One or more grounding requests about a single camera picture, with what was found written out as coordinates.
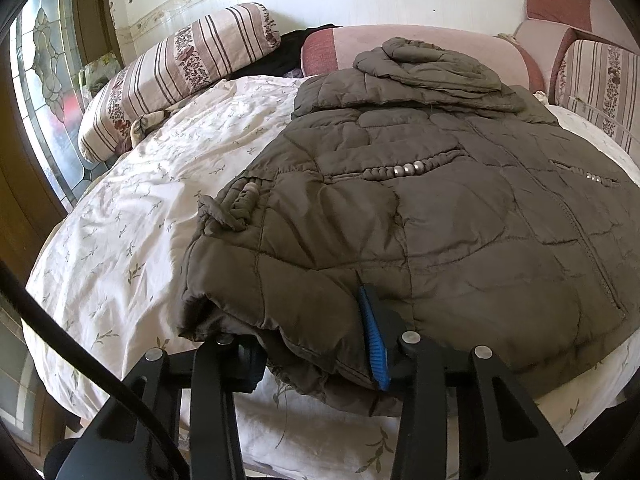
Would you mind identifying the stained glass window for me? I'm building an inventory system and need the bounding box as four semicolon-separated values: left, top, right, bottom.
10;0;126;211

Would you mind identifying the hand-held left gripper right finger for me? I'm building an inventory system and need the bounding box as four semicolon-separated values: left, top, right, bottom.
357;284;583;480

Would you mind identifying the striped floral pillow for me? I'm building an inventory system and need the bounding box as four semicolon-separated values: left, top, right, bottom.
77;2;282;163
554;39;640;161

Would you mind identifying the white floral bedsheet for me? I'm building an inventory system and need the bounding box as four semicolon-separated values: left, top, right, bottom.
22;74;640;480

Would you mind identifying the olive grey puffer jacket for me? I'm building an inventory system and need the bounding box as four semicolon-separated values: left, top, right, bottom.
176;36;633;418

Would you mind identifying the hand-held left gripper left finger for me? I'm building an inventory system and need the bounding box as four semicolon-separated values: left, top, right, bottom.
55;335;268;480

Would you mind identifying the pink sofa back cushion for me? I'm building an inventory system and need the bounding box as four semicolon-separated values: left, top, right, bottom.
512;0;621;61
300;24;546;101

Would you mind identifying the black cable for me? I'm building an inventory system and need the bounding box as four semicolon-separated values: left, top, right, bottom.
0;260;188;480

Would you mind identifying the wooden door frame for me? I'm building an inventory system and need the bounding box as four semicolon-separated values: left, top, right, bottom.
0;0;126;286

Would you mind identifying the dark cloth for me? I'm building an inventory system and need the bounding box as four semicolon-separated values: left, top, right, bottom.
227;23;343;81

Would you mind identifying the green patterned packet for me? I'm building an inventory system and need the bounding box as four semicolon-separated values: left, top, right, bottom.
77;55;121;106

